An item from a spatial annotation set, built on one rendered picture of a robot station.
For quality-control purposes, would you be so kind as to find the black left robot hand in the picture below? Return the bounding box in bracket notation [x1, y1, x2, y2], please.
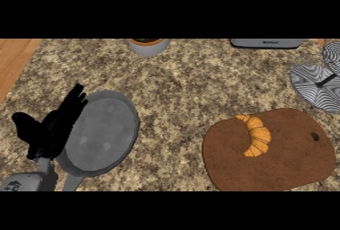
[11, 83, 89, 161]

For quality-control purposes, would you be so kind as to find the brown cutting board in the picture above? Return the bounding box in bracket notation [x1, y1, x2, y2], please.
[203, 108, 339, 192]

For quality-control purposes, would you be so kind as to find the grey frying pan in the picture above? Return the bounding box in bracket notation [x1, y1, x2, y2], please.
[55, 90, 141, 192]

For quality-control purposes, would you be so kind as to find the grey plant pot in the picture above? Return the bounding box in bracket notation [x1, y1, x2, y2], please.
[128, 38, 172, 57]

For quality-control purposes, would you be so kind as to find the orange croissant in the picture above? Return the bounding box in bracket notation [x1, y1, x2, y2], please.
[234, 114, 272, 158]

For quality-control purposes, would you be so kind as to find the grey flat appliance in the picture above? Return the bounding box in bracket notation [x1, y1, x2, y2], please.
[230, 38, 306, 50]

